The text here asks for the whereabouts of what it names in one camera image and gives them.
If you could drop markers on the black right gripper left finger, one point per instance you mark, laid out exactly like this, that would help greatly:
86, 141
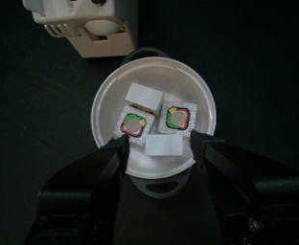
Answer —
82, 188

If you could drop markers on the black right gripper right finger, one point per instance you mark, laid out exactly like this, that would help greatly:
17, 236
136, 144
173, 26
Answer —
247, 185

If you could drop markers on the white rice sushi block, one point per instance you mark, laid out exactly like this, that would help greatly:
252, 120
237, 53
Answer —
144, 96
165, 145

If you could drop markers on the speckled maki roll sushi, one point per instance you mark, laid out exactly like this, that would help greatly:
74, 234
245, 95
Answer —
134, 125
178, 118

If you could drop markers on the white toy kitchen appliance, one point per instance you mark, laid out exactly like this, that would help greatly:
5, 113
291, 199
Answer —
89, 27

